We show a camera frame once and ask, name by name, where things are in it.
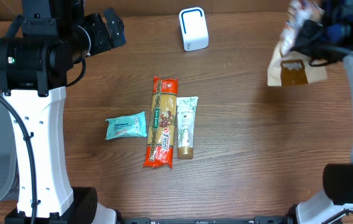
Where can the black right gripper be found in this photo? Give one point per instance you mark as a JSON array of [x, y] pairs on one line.
[[299, 47]]

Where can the brown white snack bag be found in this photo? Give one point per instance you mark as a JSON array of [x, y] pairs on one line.
[[289, 68]]

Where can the teal wipes packet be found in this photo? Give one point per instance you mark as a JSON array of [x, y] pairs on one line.
[[131, 126]]

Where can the red San Remo spaghetti pack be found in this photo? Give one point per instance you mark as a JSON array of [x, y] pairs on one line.
[[162, 123]]

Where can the white Pantene tube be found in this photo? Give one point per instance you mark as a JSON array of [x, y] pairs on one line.
[[186, 111]]

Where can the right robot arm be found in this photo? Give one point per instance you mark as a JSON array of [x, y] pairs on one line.
[[327, 42]]

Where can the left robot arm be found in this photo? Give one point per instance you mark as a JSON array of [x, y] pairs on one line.
[[35, 56]]

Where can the white barcode scanner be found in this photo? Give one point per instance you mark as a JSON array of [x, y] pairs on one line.
[[194, 29]]

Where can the brown cardboard backdrop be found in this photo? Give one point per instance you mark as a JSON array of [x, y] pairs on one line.
[[10, 8]]

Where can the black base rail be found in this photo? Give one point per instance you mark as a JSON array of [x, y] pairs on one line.
[[255, 220]]

